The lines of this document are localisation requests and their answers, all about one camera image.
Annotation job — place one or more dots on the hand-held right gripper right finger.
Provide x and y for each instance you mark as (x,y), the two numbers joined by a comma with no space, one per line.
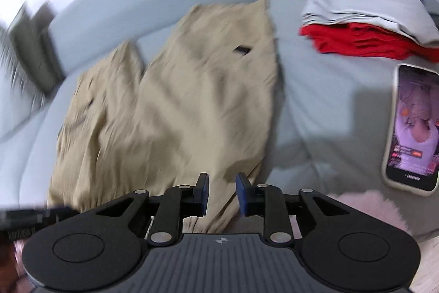
(242,194)

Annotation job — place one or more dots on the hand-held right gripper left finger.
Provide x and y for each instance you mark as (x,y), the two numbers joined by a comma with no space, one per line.
(203,194)

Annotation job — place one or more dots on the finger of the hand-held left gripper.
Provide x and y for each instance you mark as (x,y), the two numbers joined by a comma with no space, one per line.
(34,217)

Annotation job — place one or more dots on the khaki cargo pants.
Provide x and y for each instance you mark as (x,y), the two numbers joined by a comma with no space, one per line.
(171,100)

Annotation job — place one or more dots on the grey sofa cover sheet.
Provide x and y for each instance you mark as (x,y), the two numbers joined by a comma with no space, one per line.
(325,100)

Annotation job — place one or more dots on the grey-brown cushion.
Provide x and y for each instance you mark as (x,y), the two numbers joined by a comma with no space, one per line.
(32,49)

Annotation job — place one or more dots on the smartphone in pale case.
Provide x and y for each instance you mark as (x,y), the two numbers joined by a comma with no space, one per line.
(413,130)

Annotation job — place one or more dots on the folded red cloth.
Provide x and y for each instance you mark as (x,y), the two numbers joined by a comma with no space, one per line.
(356,40)

